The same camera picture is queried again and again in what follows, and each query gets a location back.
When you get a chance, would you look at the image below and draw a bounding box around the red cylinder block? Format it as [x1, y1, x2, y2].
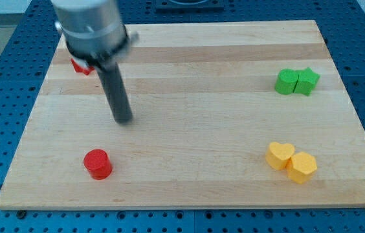
[83, 149, 113, 180]

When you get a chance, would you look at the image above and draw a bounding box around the yellow heart block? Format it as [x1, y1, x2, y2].
[265, 142, 295, 170]

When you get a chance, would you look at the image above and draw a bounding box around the red star block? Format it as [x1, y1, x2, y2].
[71, 58, 94, 76]

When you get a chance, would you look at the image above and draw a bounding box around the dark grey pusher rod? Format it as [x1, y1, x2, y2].
[97, 63, 133, 124]

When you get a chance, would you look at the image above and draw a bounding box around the green cylinder block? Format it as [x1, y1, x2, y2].
[274, 69, 298, 94]

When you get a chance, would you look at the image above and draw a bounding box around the wooden board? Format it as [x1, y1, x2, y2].
[0, 20, 365, 210]

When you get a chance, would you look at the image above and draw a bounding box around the yellow hexagon block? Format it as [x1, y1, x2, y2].
[286, 152, 317, 184]

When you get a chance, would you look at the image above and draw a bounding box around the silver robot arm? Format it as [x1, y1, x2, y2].
[51, 0, 138, 124]

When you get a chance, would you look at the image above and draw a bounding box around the green star block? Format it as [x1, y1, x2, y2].
[294, 67, 320, 96]

